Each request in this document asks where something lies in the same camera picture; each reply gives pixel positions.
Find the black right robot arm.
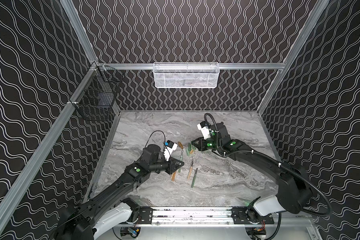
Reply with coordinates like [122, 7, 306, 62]
[192, 121, 313, 218]

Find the green pen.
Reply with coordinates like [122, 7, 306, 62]
[191, 168, 198, 188]
[178, 149, 184, 173]

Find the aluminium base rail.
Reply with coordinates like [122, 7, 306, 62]
[71, 205, 316, 228]

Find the white wire mesh basket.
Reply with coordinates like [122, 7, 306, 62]
[153, 62, 220, 89]

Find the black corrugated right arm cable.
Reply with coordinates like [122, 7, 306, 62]
[203, 113, 332, 217]

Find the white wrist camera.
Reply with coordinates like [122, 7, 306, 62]
[164, 140, 178, 161]
[197, 121, 211, 140]

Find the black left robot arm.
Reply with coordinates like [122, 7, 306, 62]
[50, 144, 184, 240]

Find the black wire mesh basket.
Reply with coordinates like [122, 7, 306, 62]
[73, 65, 125, 122]

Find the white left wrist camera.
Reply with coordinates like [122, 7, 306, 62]
[164, 140, 178, 161]

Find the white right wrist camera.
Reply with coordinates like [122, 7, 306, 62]
[197, 121, 211, 140]

